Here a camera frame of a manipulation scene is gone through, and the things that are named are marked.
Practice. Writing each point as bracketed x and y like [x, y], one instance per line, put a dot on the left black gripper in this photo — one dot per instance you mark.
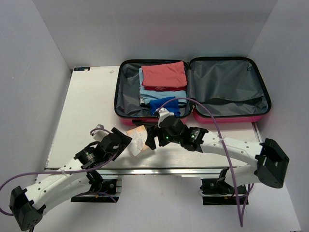
[126, 141]

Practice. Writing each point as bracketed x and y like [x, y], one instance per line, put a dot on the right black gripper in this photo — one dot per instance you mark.
[153, 131]

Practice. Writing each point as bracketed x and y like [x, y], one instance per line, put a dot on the orange tissue pack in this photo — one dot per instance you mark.
[137, 146]

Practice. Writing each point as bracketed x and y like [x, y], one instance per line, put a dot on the royal blue towel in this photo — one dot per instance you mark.
[171, 106]

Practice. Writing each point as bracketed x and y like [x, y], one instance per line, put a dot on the newspaper print garment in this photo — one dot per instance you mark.
[142, 102]

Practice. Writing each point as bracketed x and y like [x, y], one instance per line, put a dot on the light blue garment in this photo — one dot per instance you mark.
[149, 95]

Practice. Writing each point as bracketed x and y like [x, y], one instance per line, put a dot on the bright red garment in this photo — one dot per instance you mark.
[163, 88]

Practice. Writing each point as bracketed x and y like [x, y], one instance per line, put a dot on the salmon pink garment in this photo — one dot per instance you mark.
[165, 75]

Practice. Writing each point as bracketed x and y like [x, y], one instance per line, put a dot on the pink hard-shell suitcase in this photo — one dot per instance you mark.
[229, 88]

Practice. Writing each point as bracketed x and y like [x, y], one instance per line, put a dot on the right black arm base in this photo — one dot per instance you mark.
[215, 191]

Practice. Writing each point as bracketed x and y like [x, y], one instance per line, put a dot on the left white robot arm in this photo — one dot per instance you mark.
[28, 205]

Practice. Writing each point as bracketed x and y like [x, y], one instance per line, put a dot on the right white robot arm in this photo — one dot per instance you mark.
[265, 162]

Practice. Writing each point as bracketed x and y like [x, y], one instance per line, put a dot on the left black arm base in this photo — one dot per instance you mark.
[109, 192]

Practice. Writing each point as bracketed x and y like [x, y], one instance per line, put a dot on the blue label sticker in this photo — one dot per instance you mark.
[81, 69]

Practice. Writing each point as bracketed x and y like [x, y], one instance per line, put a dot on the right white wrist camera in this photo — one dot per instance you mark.
[163, 113]

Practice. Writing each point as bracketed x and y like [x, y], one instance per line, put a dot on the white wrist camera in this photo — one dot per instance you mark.
[163, 113]
[99, 132]

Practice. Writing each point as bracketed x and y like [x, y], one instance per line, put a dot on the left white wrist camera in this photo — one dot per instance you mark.
[99, 132]

